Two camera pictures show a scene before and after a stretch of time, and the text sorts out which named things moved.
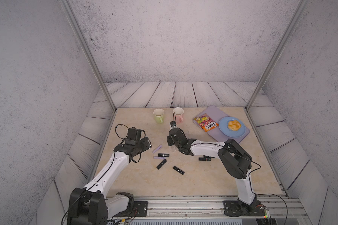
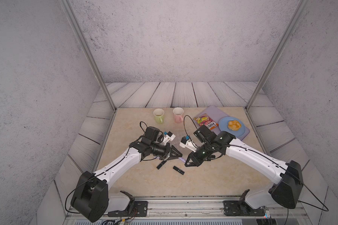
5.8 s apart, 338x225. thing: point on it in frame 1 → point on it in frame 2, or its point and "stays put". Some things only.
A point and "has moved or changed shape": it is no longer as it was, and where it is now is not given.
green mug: [158, 115] stays put
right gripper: [169, 139] → [196, 162]
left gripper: [146, 143] → [169, 157]
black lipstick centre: [175, 168] stays put
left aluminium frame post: [70, 13] stays put
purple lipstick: [157, 148] has moved or changed shape
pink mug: [179, 112] stays put
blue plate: [232, 126] stays put
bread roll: [234, 125] stays put
